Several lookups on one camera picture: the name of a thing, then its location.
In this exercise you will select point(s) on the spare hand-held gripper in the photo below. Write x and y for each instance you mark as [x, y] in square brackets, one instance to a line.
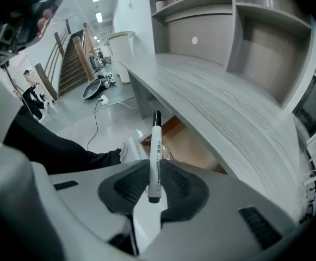
[109, 81]

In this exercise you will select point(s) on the white power strip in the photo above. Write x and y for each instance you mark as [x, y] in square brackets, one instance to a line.
[104, 100]

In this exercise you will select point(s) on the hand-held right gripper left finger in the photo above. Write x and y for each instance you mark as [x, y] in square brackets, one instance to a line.
[87, 197]

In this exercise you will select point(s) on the black marker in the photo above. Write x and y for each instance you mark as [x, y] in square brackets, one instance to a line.
[155, 151]

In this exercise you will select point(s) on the black door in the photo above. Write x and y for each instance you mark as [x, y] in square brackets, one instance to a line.
[315, 102]

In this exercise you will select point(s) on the white cylindrical cup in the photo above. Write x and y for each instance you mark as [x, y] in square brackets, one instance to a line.
[161, 5]

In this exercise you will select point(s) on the wooden shelf unit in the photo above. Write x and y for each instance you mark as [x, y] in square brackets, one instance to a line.
[201, 23]

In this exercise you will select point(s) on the brown wooden staircase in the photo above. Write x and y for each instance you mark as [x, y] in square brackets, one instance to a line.
[70, 64]

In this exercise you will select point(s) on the person's right shoe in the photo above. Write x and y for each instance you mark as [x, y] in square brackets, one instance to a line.
[123, 152]

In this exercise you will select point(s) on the person's left hand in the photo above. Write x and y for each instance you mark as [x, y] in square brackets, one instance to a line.
[43, 20]

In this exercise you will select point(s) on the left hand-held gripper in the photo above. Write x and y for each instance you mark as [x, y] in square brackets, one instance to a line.
[16, 34]

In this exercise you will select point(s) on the black office chair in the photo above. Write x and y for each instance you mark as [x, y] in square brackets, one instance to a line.
[93, 62]

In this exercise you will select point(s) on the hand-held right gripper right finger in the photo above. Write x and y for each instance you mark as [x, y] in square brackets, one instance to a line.
[214, 200]

